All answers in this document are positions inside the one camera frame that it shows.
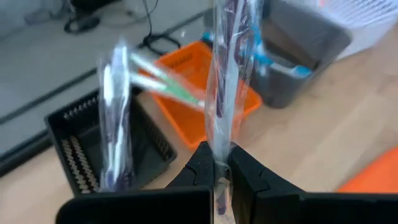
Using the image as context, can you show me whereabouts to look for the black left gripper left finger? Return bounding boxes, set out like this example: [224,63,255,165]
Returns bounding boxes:
[165,141,216,190]

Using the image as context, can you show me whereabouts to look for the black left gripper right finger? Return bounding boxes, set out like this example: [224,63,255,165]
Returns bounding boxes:
[229,144,305,224]

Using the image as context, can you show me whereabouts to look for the purple toothbrush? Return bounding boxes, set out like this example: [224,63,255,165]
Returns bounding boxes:
[98,60,118,192]
[111,40,136,190]
[203,0,267,224]

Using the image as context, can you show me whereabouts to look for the green toothbrush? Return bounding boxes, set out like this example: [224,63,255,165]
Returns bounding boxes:
[129,52,206,100]
[129,73,206,110]

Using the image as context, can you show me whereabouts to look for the blue toothbrush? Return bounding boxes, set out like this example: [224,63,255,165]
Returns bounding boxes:
[201,30,313,79]
[247,18,274,77]

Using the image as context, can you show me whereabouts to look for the orange plastic basket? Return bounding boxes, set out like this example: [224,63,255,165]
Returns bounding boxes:
[138,40,262,151]

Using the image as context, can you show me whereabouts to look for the black plastic basket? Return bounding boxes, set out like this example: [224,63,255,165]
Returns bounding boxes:
[44,86,178,197]

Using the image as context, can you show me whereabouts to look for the orange flat mat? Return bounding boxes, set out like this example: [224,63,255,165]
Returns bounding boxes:
[336,146,398,194]

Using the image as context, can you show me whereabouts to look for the grey plastic bin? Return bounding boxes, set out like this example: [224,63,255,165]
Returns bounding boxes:
[248,0,353,110]

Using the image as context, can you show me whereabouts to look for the white perforated basket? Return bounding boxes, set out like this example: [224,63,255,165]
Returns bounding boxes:
[317,0,398,60]

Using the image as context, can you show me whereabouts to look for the black cable coil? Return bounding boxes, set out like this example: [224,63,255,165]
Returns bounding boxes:
[136,0,182,56]

